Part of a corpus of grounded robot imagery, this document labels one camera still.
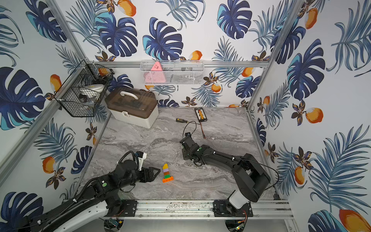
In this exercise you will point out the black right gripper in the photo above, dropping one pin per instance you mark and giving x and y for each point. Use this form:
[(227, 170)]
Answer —
[(185, 157)]

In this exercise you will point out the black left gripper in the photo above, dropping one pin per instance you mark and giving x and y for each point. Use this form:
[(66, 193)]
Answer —
[(146, 175)]

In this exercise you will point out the orange lego plate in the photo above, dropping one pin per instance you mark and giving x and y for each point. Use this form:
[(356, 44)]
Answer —
[(167, 179)]

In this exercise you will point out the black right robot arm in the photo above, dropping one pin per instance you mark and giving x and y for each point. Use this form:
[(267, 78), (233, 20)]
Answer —
[(249, 174)]

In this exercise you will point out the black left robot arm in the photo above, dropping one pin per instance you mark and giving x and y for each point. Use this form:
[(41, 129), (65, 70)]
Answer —
[(103, 189)]

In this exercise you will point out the black yellow screwdriver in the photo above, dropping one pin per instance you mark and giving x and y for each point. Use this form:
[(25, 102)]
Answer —
[(185, 121)]

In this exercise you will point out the black board yellow connectors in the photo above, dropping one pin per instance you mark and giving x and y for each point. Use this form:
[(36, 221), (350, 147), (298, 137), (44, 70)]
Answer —
[(201, 116)]

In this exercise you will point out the white box brown lid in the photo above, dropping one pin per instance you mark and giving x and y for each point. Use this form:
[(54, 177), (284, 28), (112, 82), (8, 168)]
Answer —
[(133, 106)]

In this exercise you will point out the pink triangle card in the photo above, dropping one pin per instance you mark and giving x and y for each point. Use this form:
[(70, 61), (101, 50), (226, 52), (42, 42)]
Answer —
[(155, 75)]

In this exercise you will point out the white object in basket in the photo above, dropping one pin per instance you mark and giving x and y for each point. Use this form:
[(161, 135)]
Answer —
[(92, 90)]

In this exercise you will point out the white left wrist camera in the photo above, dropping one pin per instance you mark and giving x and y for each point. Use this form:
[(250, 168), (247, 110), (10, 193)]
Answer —
[(140, 157)]

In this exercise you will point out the clear wall shelf tray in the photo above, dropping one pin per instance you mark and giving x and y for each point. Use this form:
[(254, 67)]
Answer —
[(177, 72)]

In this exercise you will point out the black wire basket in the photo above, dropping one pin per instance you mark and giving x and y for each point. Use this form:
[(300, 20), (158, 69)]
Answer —
[(85, 74)]

